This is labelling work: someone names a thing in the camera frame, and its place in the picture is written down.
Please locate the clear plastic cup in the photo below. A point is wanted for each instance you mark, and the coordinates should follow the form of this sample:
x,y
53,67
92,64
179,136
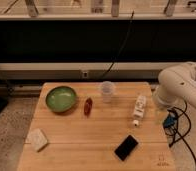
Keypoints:
x,y
107,90

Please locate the blue cable connector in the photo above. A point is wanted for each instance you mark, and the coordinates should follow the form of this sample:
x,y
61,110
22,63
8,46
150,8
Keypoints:
x,y
169,121

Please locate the red pepper-shaped object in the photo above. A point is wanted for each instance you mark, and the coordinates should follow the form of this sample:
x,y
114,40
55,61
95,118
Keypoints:
x,y
88,106

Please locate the green ceramic bowl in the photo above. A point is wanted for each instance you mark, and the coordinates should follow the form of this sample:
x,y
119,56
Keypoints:
x,y
61,99

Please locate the white glue bottle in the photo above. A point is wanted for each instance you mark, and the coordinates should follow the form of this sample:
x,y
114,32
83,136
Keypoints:
x,y
139,110

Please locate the white sponge block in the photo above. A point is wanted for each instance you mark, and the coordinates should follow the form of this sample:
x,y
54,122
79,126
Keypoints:
x,y
37,139

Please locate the white wall rail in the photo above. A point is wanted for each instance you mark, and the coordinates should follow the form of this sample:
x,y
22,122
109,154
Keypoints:
x,y
120,70

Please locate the black eraser block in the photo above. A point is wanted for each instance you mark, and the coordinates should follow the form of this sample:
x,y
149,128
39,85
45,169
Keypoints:
x,y
126,147

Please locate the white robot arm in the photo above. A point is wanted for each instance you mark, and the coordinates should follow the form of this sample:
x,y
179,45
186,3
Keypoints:
x,y
176,82

